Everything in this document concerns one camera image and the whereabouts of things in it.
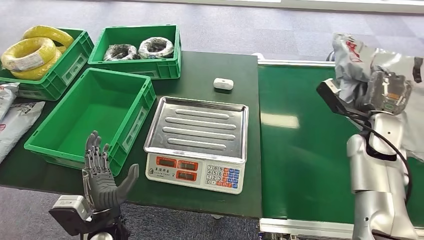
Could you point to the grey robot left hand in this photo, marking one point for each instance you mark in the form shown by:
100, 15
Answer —
99, 188

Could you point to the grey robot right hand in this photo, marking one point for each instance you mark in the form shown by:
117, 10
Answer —
389, 92

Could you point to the grey package with red print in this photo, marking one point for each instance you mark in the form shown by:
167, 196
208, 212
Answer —
348, 66

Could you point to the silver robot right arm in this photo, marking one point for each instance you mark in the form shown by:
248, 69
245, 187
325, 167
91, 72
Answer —
377, 185

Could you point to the green conveyor belt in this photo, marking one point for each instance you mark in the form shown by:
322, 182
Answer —
304, 149

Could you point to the empty green plastic crate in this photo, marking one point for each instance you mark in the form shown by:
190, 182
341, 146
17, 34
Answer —
89, 126

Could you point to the grey mailer bag with label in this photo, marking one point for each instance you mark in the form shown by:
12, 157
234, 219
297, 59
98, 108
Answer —
16, 126

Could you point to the electronic scale with steel tray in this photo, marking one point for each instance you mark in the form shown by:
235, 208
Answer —
198, 129

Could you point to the green crate with yellow coils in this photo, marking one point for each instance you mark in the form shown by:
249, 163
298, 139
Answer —
66, 71

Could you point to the grey plastic mailer bag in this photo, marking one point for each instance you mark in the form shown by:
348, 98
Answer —
6, 97

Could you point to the green crate with black coils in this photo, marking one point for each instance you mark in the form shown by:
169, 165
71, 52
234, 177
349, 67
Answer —
149, 68

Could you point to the small white plastic case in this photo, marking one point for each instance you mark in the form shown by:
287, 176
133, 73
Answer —
223, 83

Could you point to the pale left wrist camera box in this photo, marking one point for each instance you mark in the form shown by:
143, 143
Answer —
71, 207

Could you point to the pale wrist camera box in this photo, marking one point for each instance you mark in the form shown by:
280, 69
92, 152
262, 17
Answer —
331, 92
71, 207

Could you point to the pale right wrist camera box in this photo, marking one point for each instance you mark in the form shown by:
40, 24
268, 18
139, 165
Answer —
331, 92

